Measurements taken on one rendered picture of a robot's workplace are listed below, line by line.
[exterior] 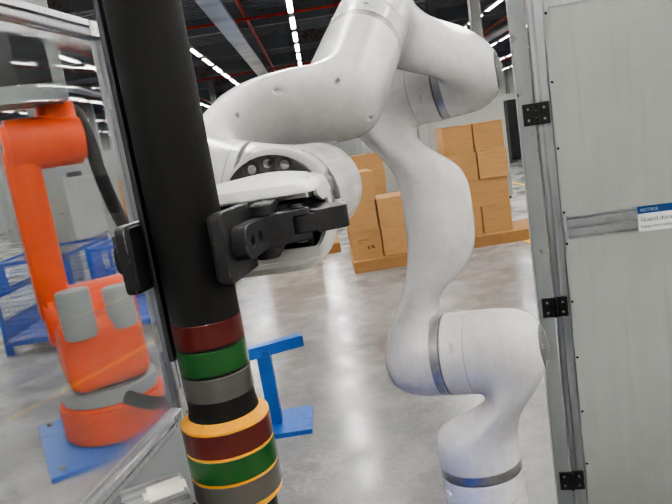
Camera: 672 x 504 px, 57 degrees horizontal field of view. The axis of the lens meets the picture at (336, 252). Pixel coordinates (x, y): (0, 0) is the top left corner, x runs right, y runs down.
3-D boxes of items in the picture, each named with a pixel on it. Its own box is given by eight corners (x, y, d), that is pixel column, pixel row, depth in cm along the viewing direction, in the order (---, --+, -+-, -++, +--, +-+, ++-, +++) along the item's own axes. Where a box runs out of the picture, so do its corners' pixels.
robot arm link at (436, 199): (492, 404, 84) (381, 407, 91) (507, 380, 95) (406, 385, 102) (435, 36, 84) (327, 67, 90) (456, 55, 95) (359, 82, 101)
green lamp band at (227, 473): (201, 498, 28) (196, 473, 28) (182, 460, 32) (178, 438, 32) (290, 465, 30) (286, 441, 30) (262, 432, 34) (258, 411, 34)
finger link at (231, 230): (317, 249, 33) (287, 279, 27) (260, 256, 34) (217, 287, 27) (308, 190, 33) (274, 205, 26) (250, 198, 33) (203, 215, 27)
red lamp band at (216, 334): (182, 358, 28) (176, 332, 28) (169, 341, 31) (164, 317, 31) (253, 338, 29) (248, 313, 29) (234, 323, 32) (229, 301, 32)
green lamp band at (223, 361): (187, 385, 28) (182, 360, 28) (174, 366, 31) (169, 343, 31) (258, 364, 29) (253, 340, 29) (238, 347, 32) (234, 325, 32)
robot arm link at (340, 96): (262, -2, 70) (147, 158, 49) (404, 14, 68) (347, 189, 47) (267, 71, 76) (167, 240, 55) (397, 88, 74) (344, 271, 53)
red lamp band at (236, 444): (195, 472, 28) (190, 447, 28) (177, 436, 32) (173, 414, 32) (285, 440, 30) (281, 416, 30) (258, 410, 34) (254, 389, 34)
